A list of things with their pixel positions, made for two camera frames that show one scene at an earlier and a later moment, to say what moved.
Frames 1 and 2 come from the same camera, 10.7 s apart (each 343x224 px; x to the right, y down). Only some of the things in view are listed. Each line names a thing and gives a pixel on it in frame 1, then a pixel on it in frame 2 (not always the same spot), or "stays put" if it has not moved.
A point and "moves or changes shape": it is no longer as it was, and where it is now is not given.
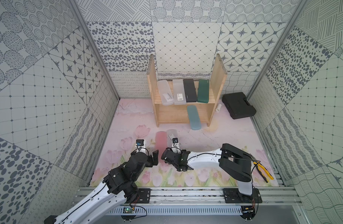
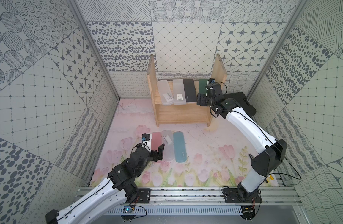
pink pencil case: x=161 y=143 moves or changes shape
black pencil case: x=190 y=93 stays put
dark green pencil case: x=203 y=91 stays put
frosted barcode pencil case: x=179 y=92 stays put
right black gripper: x=182 y=151 -> x=201 y=99
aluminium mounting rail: x=279 y=196 stays put
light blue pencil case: x=194 y=117 -> x=180 y=149
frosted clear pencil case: x=165 y=93 stays put
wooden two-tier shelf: x=178 y=114 stays put
